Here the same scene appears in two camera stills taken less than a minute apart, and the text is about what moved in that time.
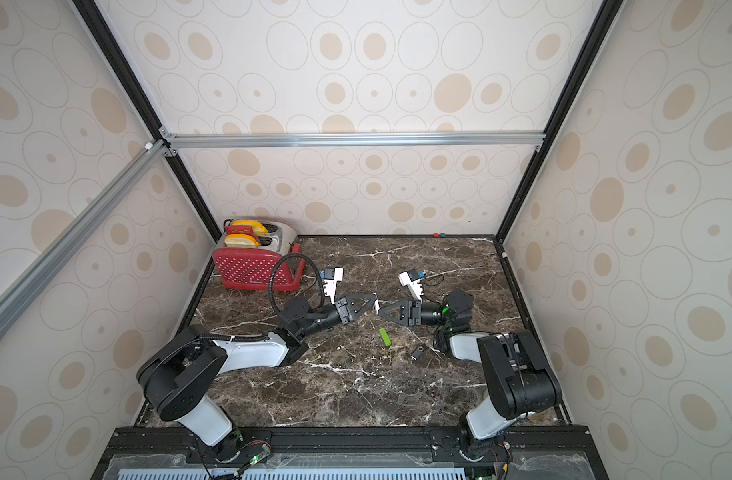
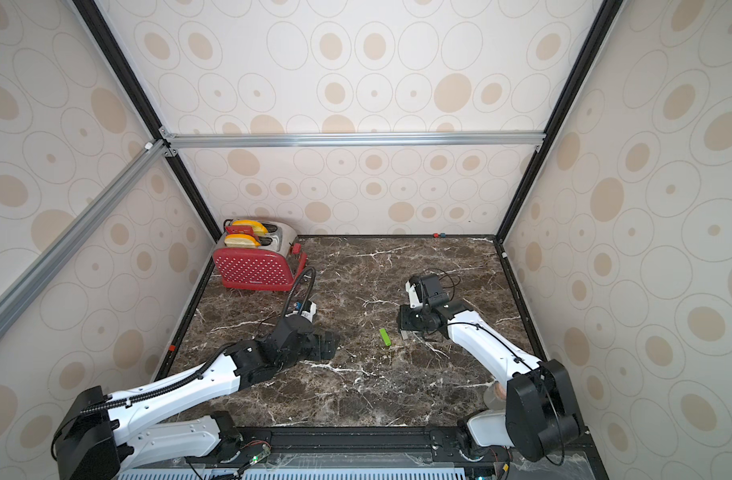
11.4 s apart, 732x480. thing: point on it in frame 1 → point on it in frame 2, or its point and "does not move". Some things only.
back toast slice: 257,228 does not move
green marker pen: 386,337 does not move
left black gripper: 344,312 → 320,351
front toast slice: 241,240 does not move
